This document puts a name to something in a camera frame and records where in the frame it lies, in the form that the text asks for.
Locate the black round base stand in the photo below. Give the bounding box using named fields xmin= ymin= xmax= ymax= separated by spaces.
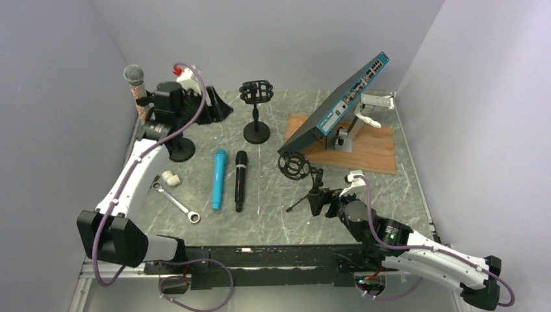
xmin=239 ymin=80 xmax=274 ymax=144

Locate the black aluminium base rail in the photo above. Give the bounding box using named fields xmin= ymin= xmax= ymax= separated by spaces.
xmin=119 ymin=244 xmax=379 ymax=290

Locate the wooden board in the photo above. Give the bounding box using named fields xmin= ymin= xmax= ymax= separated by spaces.
xmin=277 ymin=110 xmax=396 ymax=175

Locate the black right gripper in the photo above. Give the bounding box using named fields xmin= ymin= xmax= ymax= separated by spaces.
xmin=307 ymin=185 xmax=364 ymax=241

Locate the white plastic pipe fitting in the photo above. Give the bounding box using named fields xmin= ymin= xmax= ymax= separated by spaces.
xmin=161 ymin=170 xmax=181 ymax=187

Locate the black microphone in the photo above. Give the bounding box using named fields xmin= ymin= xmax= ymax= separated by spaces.
xmin=235 ymin=150 xmax=248 ymax=213

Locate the silver head glitter microphone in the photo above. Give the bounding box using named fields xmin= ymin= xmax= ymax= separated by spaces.
xmin=123 ymin=64 xmax=150 ymax=125

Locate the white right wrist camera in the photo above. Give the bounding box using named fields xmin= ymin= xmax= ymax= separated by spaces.
xmin=339 ymin=170 xmax=366 ymax=198

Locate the blue microphone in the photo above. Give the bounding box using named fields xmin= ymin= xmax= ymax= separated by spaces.
xmin=211 ymin=149 xmax=227 ymax=211

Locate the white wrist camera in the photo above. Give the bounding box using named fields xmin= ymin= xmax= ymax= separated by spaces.
xmin=172 ymin=64 xmax=207 ymax=105
xmin=339 ymin=170 xmax=366 ymax=198

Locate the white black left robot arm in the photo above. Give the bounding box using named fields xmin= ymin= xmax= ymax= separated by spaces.
xmin=77 ymin=81 xmax=233 ymax=273

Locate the black tripod shock mount stand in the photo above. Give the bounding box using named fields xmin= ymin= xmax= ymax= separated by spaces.
xmin=277 ymin=151 xmax=324 ymax=213

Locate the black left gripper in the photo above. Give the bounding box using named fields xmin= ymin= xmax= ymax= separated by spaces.
xmin=175 ymin=85 xmax=234 ymax=128

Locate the black clip microphone stand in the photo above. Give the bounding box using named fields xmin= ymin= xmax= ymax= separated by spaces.
xmin=136 ymin=88 xmax=196 ymax=163

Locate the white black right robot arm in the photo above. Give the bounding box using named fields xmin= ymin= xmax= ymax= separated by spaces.
xmin=306 ymin=188 xmax=501 ymax=311

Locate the silver ratchet wrench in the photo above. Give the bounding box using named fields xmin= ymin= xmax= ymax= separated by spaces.
xmin=151 ymin=181 xmax=201 ymax=224

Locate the blue network switch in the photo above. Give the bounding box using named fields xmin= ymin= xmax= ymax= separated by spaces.
xmin=277 ymin=52 xmax=389 ymax=155

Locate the grey metal bracket stand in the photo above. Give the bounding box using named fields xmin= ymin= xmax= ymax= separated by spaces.
xmin=326 ymin=92 xmax=396 ymax=153

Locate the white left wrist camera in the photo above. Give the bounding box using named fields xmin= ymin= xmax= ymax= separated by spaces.
xmin=172 ymin=64 xmax=207 ymax=105

